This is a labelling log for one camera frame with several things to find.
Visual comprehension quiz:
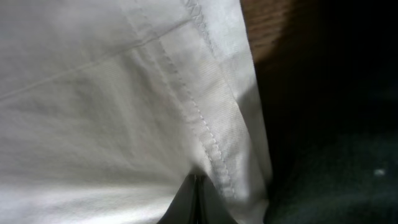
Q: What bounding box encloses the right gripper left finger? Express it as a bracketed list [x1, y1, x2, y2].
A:
[158, 174, 197, 224]

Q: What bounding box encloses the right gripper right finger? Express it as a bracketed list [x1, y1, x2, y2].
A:
[197, 175, 238, 224]

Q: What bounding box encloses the white printed t-shirt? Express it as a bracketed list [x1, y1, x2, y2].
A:
[1, 0, 272, 223]

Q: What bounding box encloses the dark green garment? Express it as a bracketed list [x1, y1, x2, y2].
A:
[264, 132, 397, 224]

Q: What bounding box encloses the navy blue garment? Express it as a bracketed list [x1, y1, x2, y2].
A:
[256, 0, 397, 137]

